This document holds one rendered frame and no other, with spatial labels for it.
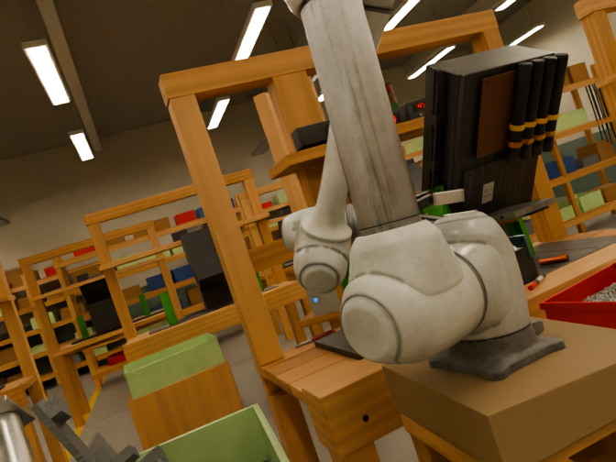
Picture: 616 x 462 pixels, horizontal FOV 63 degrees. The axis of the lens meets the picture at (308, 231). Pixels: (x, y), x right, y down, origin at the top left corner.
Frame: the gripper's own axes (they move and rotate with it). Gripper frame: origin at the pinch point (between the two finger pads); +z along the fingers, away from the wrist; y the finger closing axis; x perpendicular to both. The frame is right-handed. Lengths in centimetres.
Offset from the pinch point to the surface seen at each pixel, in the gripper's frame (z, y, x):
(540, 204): 29, 38, 19
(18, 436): -60, -69, -10
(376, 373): -25.5, -8.9, 35.7
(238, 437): -55, -29, 32
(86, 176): -608, 883, 166
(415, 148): 76, 859, 224
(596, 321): 24.6, -8.2, 28.9
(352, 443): -33, -19, 47
